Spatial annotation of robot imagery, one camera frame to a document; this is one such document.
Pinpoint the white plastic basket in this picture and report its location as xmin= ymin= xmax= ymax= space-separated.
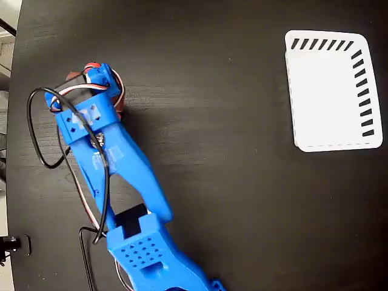
xmin=284 ymin=29 xmax=384 ymax=153

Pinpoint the black metal bar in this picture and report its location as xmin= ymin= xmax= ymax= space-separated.
xmin=0 ymin=17 xmax=18 ymax=37

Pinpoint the black table clamp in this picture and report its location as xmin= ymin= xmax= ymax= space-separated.
xmin=0 ymin=234 xmax=32 ymax=265

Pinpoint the white red servo wire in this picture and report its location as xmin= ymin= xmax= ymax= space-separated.
xmin=56 ymin=125 xmax=107 ymax=236
xmin=48 ymin=68 xmax=125 ymax=113

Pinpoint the black camera cable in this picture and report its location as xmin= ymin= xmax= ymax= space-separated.
xmin=26 ymin=87 xmax=112 ymax=291

